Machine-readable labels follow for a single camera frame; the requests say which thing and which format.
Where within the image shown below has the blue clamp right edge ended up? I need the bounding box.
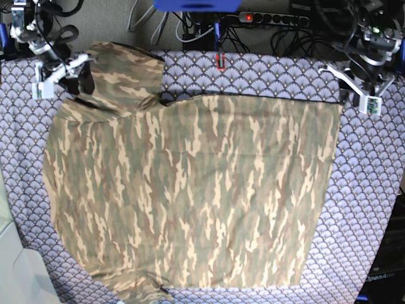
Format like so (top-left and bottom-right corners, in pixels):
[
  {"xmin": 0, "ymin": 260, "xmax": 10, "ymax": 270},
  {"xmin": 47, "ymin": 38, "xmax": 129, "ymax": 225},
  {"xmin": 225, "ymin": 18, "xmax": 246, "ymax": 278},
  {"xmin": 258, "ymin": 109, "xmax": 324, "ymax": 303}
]
[{"xmin": 396, "ymin": 39, "xmax": 405, "ymax": 75}]

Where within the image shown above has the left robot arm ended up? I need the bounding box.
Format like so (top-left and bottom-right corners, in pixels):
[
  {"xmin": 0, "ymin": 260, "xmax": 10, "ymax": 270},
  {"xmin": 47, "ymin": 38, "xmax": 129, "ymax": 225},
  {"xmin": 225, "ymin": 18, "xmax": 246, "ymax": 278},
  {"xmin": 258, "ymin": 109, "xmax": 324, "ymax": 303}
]
[{"xmin": 314, "ymin": 1, "xmax": 402, "ymax": 113}]

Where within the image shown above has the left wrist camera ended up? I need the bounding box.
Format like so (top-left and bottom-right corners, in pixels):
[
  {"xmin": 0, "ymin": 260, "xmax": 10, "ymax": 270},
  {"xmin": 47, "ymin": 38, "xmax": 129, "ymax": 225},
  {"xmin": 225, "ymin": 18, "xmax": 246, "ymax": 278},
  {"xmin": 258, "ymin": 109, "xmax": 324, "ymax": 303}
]
[{"xmin": 359, "ymin": 95, "xmax": 382, "ymax": 115}]

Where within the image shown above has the blue mount plate top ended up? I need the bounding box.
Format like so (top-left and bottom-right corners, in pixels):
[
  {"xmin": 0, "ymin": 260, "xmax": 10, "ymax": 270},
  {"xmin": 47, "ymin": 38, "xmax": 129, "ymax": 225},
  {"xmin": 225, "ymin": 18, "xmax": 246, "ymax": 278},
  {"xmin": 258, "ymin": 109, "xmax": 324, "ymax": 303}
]
[{"xmin": 153, "ymin": 0, "xmax": 242, "ymax": 12}]

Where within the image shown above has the purple fan-pattern tablecloth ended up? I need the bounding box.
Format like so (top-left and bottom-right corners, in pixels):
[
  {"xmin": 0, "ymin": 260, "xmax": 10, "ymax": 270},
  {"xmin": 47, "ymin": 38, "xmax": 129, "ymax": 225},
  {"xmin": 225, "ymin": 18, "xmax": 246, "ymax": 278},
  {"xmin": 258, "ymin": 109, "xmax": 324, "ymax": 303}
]
[{"xmin": 1, "ymin": 51, "xmax": 404, "ymax": 303}]

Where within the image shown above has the black OpenArm box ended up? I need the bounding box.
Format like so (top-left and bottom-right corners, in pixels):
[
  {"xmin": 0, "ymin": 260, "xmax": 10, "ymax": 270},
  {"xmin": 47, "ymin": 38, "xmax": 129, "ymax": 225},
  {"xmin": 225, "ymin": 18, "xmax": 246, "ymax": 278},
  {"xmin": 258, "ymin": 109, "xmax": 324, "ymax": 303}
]
[{"xmin": 358, "ymin": 204, "xmax": 404, "ymax": 303}]

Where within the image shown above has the blue clamp left edge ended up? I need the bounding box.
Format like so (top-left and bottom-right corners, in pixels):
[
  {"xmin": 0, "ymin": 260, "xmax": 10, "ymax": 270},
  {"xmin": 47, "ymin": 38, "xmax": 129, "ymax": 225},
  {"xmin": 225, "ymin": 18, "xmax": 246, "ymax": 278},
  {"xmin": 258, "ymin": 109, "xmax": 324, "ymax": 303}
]
[{"xmin": 0, "ymin": 23, "xmax": 9, "ymax": 59}]

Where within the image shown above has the blue clamp edge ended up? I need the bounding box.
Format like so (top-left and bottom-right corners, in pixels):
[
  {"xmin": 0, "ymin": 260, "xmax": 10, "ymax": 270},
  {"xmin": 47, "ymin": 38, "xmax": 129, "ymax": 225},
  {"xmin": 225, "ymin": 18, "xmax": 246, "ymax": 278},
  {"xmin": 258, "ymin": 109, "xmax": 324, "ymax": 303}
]
[
  {"xmin": 396, "ymin": 39, "xmax": 405, "ymax": 75},
  {"xmin": 0, "ymin": 23, "xmax": 9, "ymax": 59}
]

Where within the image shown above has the camouflage T-shirt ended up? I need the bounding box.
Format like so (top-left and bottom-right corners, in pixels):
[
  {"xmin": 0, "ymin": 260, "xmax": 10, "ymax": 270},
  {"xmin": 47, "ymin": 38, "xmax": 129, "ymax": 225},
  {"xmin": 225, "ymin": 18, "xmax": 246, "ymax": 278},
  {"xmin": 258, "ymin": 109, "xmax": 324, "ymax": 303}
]
[{"xmin": 43, "ymin": 42, "xmax": 342, "ymax": 303}]

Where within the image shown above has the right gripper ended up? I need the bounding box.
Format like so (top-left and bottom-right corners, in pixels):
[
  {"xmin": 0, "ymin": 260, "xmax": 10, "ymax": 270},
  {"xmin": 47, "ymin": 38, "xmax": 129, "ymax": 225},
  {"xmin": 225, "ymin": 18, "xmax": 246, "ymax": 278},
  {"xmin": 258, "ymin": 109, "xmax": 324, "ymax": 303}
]
[{"xmin": 34, "ymin": 53, "xmax": 95, "ymax": 95}]

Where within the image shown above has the red and black clamp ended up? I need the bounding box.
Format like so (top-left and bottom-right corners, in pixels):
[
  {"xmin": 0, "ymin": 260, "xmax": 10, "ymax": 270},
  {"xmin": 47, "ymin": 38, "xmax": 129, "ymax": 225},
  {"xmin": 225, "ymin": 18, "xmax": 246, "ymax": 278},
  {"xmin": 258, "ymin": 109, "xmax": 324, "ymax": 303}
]
[{"xmin": 215, "ymin": 53, "xmax": 226, "ymax": 71}]

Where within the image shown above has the black power strip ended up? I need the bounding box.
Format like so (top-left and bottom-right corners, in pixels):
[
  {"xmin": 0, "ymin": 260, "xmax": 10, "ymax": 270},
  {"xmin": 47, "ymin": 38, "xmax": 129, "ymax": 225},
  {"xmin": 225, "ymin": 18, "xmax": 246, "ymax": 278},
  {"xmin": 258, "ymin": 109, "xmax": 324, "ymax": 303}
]
[{"xmin": 238, "ymin": 11, "xmax": 310, "ymax": 28}]

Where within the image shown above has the white plastic bin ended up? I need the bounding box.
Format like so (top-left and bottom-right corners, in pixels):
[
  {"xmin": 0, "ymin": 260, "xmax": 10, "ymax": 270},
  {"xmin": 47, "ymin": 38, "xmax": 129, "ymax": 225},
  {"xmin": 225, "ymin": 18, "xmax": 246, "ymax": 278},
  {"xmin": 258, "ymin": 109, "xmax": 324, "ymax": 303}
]
[{"xmin": 1, "ymin": 181, "xmax": 60, "ymax": 303}]

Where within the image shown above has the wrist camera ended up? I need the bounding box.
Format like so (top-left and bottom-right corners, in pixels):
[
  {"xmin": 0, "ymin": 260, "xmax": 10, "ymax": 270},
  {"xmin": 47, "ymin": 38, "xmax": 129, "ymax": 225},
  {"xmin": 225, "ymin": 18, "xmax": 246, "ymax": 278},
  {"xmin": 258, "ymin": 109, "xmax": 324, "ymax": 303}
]
[
  {"xmin": 359, "ymin": 95, "xmax": 382, "ymax": 115},
  {"xmin": 32, "ymin": 82, "xmax": 54, "ymax": 100}
]

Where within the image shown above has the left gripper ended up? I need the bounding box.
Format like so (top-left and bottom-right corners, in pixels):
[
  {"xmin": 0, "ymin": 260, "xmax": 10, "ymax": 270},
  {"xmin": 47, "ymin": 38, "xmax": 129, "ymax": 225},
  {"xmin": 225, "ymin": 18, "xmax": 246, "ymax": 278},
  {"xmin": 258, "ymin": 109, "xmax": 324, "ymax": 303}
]
[{"xmin": 318, "ymin": 64, "xmax": 396, "ymax": 105}]

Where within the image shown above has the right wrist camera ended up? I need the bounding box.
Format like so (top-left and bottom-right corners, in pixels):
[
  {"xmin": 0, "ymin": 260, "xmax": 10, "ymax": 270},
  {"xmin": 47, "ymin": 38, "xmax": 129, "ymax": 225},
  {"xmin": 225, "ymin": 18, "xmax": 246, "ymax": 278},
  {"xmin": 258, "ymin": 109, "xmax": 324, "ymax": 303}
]
[{"xmin": 32, "ymin": 82, "xmax": 54, "ymax": 100}]

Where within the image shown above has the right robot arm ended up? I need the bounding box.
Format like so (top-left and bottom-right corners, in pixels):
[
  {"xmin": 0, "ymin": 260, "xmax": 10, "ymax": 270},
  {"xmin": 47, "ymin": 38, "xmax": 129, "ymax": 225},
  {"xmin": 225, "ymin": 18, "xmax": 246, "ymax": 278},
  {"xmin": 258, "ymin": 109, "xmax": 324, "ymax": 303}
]
[{"xmin": 10, "ymin": 1, "xmax": 95, "ymax": 99}]

